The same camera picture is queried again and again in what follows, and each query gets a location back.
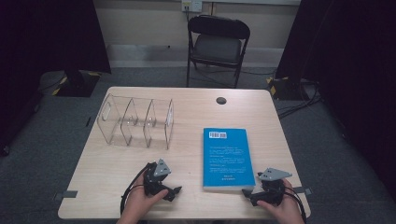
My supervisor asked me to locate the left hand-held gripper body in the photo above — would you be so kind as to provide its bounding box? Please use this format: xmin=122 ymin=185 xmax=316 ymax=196
xmin=143 ymin=158 xmax=176 ymax=200

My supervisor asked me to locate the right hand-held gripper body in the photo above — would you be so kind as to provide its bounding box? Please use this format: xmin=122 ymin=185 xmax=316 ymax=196
xmin=251 ymin=167 xmax=293 ymax=207

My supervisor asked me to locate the blue paperback book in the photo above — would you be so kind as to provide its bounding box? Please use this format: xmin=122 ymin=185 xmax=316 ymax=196
xmin=203 ymin=127 xmax=257 ymax=192

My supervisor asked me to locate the clear acrylic divider organizer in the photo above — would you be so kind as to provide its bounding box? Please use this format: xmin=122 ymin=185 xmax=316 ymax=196
xmin=96 ymin=92 xmax=176 ymax=151

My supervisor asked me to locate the person's right hand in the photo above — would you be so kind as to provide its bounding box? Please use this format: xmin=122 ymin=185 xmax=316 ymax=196
xmin=257 ymin=178 xmax=304 ymax=223

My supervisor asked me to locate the person's left hand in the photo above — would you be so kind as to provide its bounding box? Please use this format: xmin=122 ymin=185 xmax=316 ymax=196
xmin=124 ymin=169 xmax=171 ymax=220

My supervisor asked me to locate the grey tape strip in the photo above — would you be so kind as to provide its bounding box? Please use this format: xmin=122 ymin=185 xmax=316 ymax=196
xmin=292 ymin=186 xmax=313 ymax=196
xmin=53 ymin=189 xmax=78 ymax=202

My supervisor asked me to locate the black stand base yellow tape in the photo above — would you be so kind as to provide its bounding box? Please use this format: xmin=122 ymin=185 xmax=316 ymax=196
xmin=51 ymin=69 xmax=102 ymax=98
xmin=265 ymin=76 xmax=312 ymax=101

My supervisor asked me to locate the black folding chair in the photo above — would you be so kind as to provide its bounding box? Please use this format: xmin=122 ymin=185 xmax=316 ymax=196
xmin=186 ymin=14 xmax=251 ymax=89

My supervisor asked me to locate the dark curtain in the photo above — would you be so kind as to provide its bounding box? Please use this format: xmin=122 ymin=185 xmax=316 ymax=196
xmin=0 ymin=0 xmax=112 ymax=157
xmin=275 ymin=0 xmax=396 ymax=200

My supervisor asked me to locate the right hand-held gripper black cable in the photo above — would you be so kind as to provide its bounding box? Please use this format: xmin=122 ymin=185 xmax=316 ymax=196
xmin=283 ymin=183 xmax=308 ymax=224

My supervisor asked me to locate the bundle of black cables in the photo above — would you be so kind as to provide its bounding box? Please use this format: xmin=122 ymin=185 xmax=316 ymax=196
xmin=276 ymin=80 xmax=323 ymax=120

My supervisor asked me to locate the thin black cable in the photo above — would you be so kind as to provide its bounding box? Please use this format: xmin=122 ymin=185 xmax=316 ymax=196
xmin=190 ymin=66 xmax=277 ymax=89

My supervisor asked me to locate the white wall outlet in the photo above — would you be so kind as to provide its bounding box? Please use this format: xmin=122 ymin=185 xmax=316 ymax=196
xmin=181 ymin=0 xmax=204 ymax=13

